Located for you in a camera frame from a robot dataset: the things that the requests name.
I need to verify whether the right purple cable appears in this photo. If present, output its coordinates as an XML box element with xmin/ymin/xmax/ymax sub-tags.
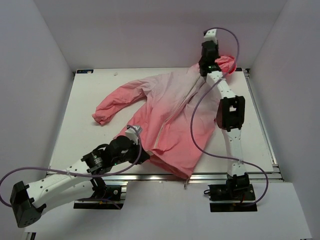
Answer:
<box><xmin>189</xmin><ymin>26</ymin><xmax>270</xmax><ymax>207</ymax></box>

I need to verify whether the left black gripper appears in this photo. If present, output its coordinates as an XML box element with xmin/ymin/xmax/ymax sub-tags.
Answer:
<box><xmin>112</xmin><ymin>138</ymin><xmax>150</xmax><ymax>166</ymax></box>

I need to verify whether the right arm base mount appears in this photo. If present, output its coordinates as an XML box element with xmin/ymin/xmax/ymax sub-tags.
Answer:
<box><xmin>203</xmin><ymin>173</ymin><xmax>258</xmax><ymax>213</ymax></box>

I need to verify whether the wrist white camera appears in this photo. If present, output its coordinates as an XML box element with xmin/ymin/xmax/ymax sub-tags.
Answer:
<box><xmin>203</xmin><ymin>28</ymin><xmax>218</xmax><ymax>44</ymax></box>
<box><xmin>125</xmin><ymin>125</ymin><xmax>143</xmax><ymax>145</ymax></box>

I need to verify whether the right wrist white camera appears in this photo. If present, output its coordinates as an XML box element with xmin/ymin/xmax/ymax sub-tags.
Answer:
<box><xmin>203</xmin><ymin>28</ymin><xmax>218</xmax><ymax>44</ymax></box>

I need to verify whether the aluminium table front rail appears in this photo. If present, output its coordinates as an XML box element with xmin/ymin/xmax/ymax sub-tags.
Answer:
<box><xmin>103</xmin><ymin>172</ymin><xmax>283</xmax><ymax>181</ymax></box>

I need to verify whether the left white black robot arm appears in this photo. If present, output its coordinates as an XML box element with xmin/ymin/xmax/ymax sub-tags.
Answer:
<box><xmin>9</xmin><ymin>135</ymin><xmax>150</xmax><ymax>228</ymax></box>

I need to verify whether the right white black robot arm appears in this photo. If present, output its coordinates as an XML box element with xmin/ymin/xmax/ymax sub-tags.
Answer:
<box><xmin>199</xmin><ymin>40</ymin><xmax>250</xmax><ymax>200</ymax></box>

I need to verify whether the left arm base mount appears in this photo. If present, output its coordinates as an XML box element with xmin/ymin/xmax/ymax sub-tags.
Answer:
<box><xmin>73</xmin><ymin>178</ymin><xmax>128</xmax><ymax>210</ymax></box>

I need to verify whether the blue label sticker left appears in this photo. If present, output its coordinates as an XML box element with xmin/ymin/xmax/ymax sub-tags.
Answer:
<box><xmin>76</xmin><ymin>69</ymin><xmax>94</xmax><ymax>74</ymax></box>

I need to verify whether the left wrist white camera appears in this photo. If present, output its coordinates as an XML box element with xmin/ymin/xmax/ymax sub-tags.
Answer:
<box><xmin>125</xmin><ymin>125</ymin><xmax>143</xmax><ymax>145</ymax></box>

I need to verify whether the pink hooded jacket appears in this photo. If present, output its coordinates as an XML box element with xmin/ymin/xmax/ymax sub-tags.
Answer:
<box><xmin>90</xmin><ymin>55</ymin><xmax>237</xmax><ymax>180</ymax></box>

